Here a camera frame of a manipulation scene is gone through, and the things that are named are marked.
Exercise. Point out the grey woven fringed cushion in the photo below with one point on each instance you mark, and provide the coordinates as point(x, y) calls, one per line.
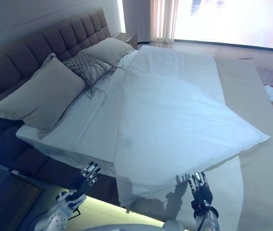
point(83, 63)

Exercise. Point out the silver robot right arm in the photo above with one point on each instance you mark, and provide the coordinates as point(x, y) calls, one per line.
point(208, 216)

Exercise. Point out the small beige pillow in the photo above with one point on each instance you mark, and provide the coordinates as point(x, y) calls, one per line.
point(107, 49)

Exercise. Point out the brown tufted bed frame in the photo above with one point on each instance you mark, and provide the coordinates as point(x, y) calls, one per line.
point(18, 55)

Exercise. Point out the sheer beige curtain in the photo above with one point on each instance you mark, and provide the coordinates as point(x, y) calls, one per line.
point(163, 19)

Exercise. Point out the robot right hand black glove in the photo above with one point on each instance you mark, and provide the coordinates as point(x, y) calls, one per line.
point(201, 190)

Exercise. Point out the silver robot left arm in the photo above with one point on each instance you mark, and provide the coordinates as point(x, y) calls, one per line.
point(59, 211)

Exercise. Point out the large beige pillow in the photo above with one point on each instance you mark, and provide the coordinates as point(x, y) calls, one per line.
point(42, 96)

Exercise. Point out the robot left hand black glove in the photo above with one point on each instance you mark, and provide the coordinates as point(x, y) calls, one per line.
point(88, 174)

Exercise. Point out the white duvet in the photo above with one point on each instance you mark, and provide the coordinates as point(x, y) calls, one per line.
point(175, 115)

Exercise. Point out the wooden bedside cabinet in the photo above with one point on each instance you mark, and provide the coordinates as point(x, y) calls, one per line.
point(6, 192)

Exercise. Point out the small brown nightstand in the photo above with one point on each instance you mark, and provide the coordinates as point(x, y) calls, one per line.
point(129, 38)

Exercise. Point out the white bed sheet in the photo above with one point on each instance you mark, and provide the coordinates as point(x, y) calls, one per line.
point(83, 125)

